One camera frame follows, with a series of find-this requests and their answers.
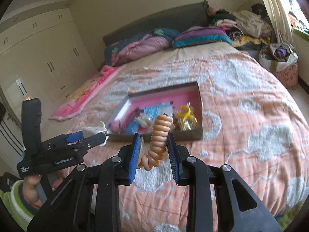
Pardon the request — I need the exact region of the cream hair claw clip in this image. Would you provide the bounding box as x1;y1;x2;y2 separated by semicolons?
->
81;121;109;147

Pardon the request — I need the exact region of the pink fluffy pompom clip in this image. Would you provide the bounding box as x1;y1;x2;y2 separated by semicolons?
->
110;120;123;134

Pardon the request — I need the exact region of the orange spiral hair tie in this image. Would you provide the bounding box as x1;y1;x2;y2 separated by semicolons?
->
138;114;173;171

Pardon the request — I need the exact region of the blue small box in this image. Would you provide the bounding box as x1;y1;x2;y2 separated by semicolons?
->
125;120;141;135

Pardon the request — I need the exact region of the clear plastic box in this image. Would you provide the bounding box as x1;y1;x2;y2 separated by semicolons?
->
162;104;173;117

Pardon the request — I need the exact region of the green striped left sleeve forearm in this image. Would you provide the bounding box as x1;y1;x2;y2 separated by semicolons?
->
1;180;39;231

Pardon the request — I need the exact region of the person's left hand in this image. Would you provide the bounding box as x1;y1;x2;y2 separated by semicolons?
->
22;171;65;208

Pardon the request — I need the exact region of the pink cartoon blanket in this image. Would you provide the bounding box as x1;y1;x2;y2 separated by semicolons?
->
49;64;127;121

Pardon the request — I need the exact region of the pearl bow hair clip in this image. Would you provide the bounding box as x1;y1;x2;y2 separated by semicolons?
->
136;113;154;128

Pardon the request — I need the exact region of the dark red hair clip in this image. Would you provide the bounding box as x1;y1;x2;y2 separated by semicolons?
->
120;107;144;133

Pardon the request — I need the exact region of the blue booklet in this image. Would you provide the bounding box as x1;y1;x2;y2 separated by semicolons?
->
143;104;167;121

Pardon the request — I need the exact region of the brown tray with pink lining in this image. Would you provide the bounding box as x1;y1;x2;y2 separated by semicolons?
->
106;81;203;142

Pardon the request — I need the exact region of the peach cloud pattern quilt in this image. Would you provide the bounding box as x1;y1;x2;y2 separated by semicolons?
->
43;49;308;231

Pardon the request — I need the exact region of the cream wardrobe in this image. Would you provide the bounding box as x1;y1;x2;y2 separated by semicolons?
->
1;9;97;125

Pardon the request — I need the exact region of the purple and teal folded duvet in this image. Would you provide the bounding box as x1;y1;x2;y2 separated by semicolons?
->
104;28;180;67

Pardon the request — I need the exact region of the striped purple teal pillow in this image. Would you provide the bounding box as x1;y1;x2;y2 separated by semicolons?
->
172;26;232;49

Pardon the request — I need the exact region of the floral fabric basket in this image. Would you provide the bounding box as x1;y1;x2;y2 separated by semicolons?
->
259;43;299;89

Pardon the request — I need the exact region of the dark grey headboard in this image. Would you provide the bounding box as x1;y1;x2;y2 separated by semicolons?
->
103;0;211;46

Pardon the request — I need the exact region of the pile of clothes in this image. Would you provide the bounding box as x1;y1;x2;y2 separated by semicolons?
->
206;6;272;48

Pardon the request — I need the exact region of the cream curtain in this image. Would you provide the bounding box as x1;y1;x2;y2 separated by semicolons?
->
263;0;294;50

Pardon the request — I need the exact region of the window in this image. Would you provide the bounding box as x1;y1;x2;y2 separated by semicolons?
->
285;0;308;34

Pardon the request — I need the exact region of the yellow ring toy in bag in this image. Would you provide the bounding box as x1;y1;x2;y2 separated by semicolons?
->
175;104;198;131

